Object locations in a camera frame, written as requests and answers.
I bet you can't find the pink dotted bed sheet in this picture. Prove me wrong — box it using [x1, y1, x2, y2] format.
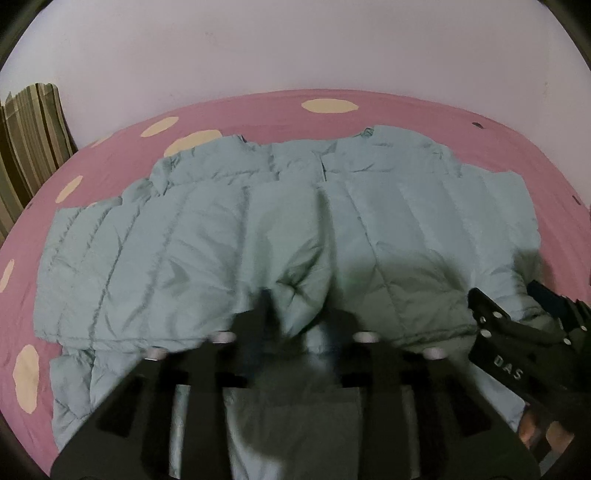
[0, 88, 591, 476]

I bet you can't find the striped curtain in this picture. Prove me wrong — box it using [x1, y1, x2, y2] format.
[0, 83, 77, 243]

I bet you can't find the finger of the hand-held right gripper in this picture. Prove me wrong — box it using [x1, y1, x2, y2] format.
[466, 288, 514, 341]
[526, 279, 591, 342]

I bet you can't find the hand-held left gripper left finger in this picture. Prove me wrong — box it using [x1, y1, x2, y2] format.
[50, 288, 288, 480]

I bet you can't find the light blue puffer jacket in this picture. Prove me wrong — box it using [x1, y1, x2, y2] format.
[34, 124, 560, 480]

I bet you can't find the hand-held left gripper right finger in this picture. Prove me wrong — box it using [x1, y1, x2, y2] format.
[308, 316, 542, 480]

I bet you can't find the person's right hand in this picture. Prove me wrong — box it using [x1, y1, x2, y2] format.
[517, 401, 580, 462]

